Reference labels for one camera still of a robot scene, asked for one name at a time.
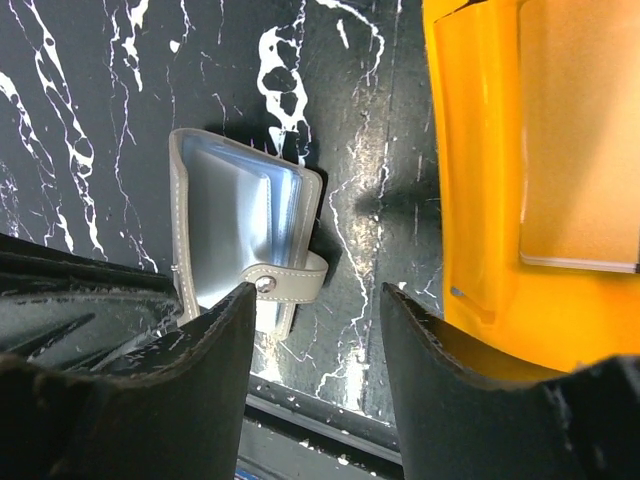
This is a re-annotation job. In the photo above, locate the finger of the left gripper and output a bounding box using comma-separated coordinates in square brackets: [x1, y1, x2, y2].
[1, 235, 183, 370]

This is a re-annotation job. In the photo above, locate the stack of credit cards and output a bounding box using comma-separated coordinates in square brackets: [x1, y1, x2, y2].
[517, 1, 639, 273]

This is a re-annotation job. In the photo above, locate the small yellow card bin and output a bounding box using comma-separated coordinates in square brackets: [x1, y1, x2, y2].
[423, 1, 639, 372]

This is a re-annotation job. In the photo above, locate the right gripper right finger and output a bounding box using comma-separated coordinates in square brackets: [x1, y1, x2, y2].
[380, 284, 639, 479]

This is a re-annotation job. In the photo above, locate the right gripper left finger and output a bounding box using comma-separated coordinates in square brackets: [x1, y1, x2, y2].
[1, 283, 256, 479]

